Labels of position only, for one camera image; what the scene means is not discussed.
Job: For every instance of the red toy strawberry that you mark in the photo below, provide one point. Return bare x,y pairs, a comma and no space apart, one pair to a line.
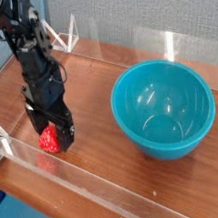
48,140

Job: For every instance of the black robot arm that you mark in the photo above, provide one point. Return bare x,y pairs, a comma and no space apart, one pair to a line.
22,29

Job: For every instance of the clear acrylic front barrier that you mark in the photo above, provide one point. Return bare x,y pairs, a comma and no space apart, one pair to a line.
63,190

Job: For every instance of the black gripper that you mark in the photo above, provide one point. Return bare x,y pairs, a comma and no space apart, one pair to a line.
43,96

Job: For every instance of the blue plastic bowl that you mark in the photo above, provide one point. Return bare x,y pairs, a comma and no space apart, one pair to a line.
164,107

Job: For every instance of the clear acrylic back barrier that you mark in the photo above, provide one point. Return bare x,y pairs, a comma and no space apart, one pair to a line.
126,45

